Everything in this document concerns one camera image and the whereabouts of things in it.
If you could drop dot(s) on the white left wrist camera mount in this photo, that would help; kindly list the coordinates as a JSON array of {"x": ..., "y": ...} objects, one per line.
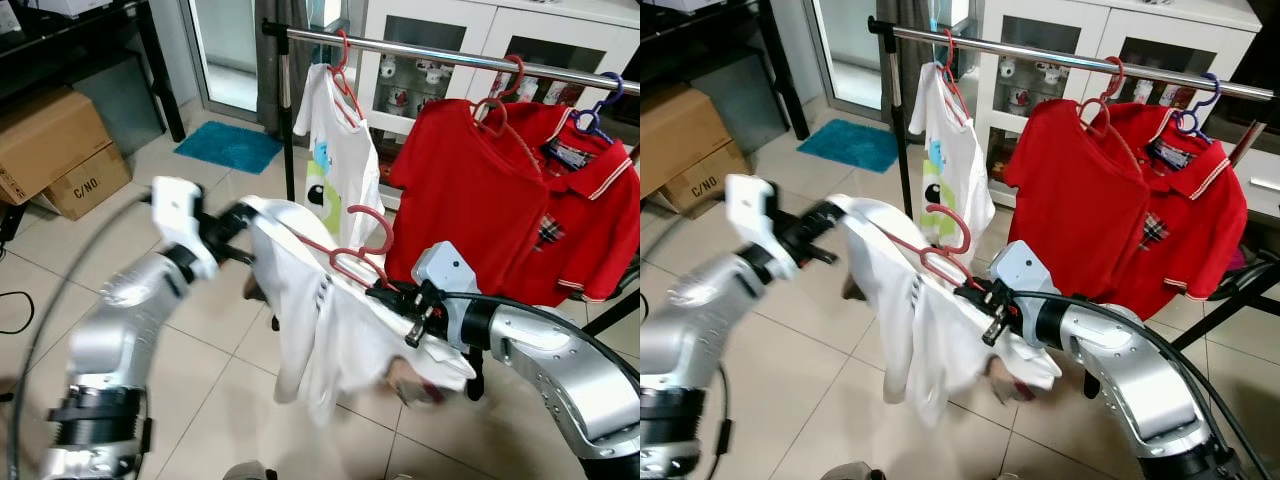
[
  {"x": 178, "y": 215},
  {"x": 752, "y": 212}
]

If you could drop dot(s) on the plain red t-shirt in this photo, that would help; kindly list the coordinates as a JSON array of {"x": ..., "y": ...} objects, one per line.
[
  {"x": 460, "y": 200},
  {"x": 1075, "y": 200}
]

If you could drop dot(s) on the white collared shirt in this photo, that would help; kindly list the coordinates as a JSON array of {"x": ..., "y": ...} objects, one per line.
[
  {"x": 330, "y": 340},
  {"x": 920, "y": 340}
]

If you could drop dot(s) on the teal floor mat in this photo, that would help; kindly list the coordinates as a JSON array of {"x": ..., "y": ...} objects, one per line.
[
  {"x": 230, "y": 147},
  {"x": 850, "y": 145}
]

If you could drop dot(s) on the white drawer unit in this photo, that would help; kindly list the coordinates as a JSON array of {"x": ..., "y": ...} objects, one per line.
[{"x": 1262, "y": 210}]

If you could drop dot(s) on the black desk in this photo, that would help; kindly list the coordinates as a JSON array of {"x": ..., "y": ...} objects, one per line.
[
  {"x": 785, "y": 90},
  {"x": 160, "y": 90}
]

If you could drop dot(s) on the white glass door cabinet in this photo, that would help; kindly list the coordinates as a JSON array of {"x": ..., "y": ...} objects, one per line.
[
  {"x": 470, "y": 25},
  {"x": 1090, "y": 25}
]

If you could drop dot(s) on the clothes rack with chrome rail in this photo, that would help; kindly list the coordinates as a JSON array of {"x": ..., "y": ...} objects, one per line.
[
  {"x": 1020, "y": 53},
  {"x": 420, "y": 53}
]

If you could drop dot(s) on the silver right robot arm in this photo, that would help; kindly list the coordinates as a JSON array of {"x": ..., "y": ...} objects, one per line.
[
  {"x": 560, "y": 370},
  {"x": 1130, "y": 370}
]

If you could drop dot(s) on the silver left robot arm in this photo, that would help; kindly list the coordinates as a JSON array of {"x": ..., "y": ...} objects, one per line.
[
  {"x": 690, "y": 330},
  {"x": 110, "y": 340}
]

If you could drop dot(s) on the sliding glass door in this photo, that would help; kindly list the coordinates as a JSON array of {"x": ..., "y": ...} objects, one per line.
[
  {"x": 225, "y": 50},
  {"x": 845, "y": 50}
]

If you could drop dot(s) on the red plastic hanger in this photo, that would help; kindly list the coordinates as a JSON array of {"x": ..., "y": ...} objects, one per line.
[
  {"x": 1118, "y": 78},
  {"x": 343, "y": 72},
  {"x": 968, "y": 230},
  {"x": 950, "y": 72},
  {"x": 517, "y": 75},
  {"x": 391, "y": 230}
]

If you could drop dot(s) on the grey robot left foot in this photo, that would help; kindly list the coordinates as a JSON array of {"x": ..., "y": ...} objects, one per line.
[
  {"x": 248, "y": 471},
  {"x": 850, "y": 472}
]

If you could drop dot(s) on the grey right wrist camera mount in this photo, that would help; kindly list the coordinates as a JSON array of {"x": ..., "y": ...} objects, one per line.
[
  {"x": 1022, "y": 268},
  {"x": 445, "y": 268}
]

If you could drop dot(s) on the large plain cardboard box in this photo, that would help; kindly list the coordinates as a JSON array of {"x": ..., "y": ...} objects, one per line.
[
  {"x": 675, "y": 135},
  {"x": 50, "y": 140}
]

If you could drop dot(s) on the cardboard box with C/NO print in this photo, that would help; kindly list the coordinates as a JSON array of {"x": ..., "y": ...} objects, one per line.
[
  {"x": 95, "y": 185},
  {"x": 715, "y": 180}
]

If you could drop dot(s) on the grey curtain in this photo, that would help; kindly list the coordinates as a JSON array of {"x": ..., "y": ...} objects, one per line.
[
  {"x": 270, "y": 80},
  {"x": 915, "y": 50}
]

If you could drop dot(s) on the white cartoon print t-shirt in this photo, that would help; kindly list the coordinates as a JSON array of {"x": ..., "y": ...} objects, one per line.
[
  {"x": 345, "y": 150},
  {"x": 955, "y": 150}
]

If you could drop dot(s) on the blue plastic hanger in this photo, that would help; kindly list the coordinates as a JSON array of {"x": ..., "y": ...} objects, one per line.
[
  {"x": 612, "y": 97},
  {"x": 1210, "y": 98}
]

